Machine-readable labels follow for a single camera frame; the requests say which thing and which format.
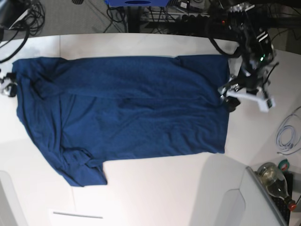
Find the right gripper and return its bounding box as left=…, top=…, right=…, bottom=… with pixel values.
left=0, top=73, right=17, bottom=97

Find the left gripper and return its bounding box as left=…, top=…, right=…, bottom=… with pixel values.
left=225, top=65, right=270, bottom=112

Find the blue t-shirt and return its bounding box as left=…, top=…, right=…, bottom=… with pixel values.
left=12, top=55, right=230, bottom=186

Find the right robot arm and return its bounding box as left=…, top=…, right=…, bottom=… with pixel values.
left=0, top=0, right=32, bottom=97

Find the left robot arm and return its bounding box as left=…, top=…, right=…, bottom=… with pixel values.
left=205, top=0, right=279, bottom=113

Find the green tape roll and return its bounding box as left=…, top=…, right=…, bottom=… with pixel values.
left=278, top=159, right=290, bottom=172

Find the clear plastic bottle red cap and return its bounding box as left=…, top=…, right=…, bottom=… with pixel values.
left=257, top=162, right=297, bottom=211

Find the black power strip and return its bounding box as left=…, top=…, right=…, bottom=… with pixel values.
left=181, top=15, right=210, bottom=25

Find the black tray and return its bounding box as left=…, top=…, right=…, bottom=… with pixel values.
left=271, top=172, right=293, bottom=225

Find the blue box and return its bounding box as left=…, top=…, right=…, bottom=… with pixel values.
left=105, top=0, right=169, bottom=7

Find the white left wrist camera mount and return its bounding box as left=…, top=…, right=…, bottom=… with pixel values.
left=218, top=84, right=276, bottom=113

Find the white coiled cable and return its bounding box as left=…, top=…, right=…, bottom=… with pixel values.
left=275, top=112, right=301, bottom=156

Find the black coiled cable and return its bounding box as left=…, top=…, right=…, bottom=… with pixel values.
left=9, top=0, right=46, bottom=36

